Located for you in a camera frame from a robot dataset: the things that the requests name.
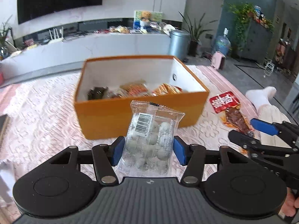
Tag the orange cardboard box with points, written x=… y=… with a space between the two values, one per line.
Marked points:
x=168 y=81

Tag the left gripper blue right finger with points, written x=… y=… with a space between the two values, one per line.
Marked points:
x=193 y=157

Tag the white tv cabinet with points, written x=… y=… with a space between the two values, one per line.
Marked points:
x=80 y=49

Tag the beige trouser leg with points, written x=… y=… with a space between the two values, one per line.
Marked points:
x=271 y=114

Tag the dark notebook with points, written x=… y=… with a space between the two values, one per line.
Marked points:
x=4 y=121

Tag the clear quail egg packet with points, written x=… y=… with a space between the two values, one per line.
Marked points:
x=149 y=141

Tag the grey metal trash bin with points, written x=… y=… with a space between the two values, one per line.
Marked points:
x=179 y=42

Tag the teddy bear gift box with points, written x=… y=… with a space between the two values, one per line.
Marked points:
x=148 y=21

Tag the dark grey drawer cabinet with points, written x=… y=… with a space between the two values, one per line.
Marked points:
x=257 y=43

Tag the white sock foot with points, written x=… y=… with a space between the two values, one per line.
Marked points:
x=261 y=97

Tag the pink small heater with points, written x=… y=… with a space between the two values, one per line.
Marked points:
x=218 y=60

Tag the trailing green ivy plant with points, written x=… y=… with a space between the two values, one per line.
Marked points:
x=244 y=13

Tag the red spicy meat packet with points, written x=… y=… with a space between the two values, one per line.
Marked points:
x=227 y=106

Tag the green potted floor plant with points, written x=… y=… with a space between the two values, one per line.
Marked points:
x=195 y=29

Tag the peanut snack clear bag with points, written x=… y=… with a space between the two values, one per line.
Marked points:
x=133 y=89

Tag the snack pile on cabinet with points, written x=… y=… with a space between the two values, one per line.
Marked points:
x=119 y=29

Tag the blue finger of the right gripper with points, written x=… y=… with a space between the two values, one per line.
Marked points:
x=254 y=145
x=286 y=131

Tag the person right hand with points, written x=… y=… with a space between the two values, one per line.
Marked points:
x=291 y=204

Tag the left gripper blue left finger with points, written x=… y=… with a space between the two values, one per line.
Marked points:
x=105 y=157

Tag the potted aloe plant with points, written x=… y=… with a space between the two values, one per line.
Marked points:
x=3 y=37

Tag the red fries snack bag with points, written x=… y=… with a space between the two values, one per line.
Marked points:
x=165 y=89

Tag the dark seaweed snack packet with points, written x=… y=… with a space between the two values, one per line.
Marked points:
x=97 y=93

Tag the white lace tablecloth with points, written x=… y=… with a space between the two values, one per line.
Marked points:
x=42 y=119

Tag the blue water jug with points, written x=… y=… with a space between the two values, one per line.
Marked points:
x=222 y=43

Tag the white wifi router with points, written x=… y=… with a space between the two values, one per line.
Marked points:
x=56 y=35

